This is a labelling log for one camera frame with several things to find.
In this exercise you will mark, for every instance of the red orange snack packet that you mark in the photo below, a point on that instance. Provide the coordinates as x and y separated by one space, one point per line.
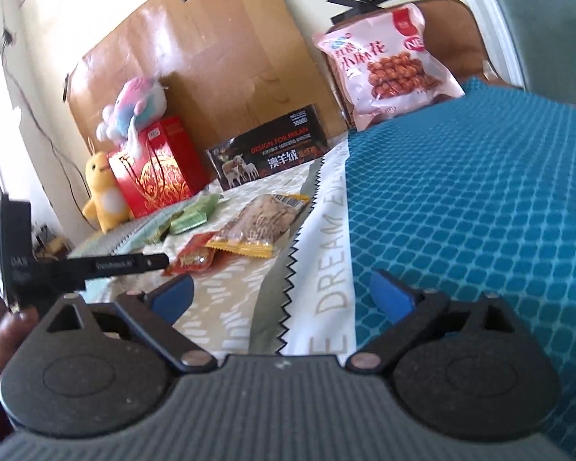
195 257

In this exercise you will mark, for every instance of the person's left hand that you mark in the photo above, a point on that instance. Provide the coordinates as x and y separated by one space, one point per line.
14 329

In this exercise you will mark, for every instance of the yellow clear nut packet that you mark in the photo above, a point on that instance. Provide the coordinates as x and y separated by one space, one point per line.
254 230

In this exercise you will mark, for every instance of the beige patterned bed sheet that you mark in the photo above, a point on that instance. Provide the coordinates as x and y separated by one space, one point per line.
299 301

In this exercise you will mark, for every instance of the pastel unicorn plush toy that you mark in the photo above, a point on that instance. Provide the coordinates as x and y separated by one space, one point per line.
141 102

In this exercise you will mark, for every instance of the green snack packet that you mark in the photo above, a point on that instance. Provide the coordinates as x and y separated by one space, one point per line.
195 215

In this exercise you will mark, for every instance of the pink fried dough snack bag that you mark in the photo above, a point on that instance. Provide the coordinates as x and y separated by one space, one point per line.
383 67

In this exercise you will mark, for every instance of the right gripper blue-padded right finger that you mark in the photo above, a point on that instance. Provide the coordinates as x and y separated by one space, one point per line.
412 314

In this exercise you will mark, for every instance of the black open cardboard box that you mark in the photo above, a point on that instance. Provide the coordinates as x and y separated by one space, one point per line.
276 146

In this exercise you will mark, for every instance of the small olive green packet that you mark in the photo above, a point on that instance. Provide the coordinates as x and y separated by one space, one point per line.
158 236

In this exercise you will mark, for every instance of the red gift bag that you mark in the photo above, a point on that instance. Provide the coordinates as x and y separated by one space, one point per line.
167 171

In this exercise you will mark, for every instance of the wooden board against wall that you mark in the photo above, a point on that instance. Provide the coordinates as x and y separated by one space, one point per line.
228 66

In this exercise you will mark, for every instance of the teal patterned bed cover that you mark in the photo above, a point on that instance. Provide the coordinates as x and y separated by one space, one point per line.
474 195

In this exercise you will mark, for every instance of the yellow duck plush toy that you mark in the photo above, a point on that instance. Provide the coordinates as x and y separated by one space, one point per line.
106 205

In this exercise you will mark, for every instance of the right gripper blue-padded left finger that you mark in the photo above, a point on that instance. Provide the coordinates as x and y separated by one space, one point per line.
151 317

